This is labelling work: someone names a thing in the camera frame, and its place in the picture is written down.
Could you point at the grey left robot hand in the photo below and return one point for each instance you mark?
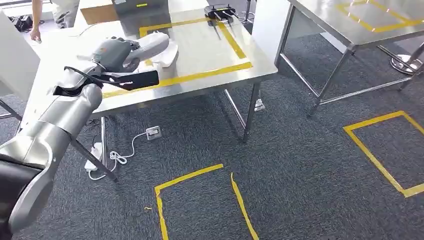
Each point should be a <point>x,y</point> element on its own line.
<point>111,54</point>

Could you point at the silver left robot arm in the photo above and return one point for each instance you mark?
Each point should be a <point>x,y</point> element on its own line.
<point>56,122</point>

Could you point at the brown cardboard box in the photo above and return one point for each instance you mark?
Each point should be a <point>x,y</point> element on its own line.
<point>99,14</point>

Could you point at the grey metal box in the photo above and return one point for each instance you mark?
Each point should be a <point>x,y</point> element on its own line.
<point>142,15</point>

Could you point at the white plastic stand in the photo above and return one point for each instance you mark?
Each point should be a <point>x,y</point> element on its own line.
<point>167,66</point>

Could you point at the person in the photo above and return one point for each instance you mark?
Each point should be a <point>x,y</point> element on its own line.
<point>64,13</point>

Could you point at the steel work table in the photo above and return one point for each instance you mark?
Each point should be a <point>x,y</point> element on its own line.
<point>198,49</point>
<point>331,20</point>

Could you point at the silver floor socket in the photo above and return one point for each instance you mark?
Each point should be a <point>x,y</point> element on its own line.
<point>153,132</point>

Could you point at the yellow tape rectangle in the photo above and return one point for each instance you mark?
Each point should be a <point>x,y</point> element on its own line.
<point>198,75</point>
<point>361,21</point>

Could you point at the black bag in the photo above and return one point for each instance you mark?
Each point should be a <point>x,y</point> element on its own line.
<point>22,23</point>

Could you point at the white panel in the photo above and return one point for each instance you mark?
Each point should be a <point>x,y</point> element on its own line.
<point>16,56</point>

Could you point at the white power strip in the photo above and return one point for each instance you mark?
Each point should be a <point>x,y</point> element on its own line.
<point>94,155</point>

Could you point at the black pronged device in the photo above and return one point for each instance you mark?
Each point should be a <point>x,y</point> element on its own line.
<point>218,11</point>

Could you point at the yellow floor tape outline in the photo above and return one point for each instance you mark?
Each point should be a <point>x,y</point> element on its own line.
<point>185,177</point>

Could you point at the round steel barrier base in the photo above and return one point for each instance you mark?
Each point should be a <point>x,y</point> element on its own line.
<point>404,64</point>

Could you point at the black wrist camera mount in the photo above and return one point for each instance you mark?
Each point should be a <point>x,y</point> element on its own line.
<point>139,80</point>

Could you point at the steel stool post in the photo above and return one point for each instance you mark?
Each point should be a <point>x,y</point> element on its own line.
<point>247,11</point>

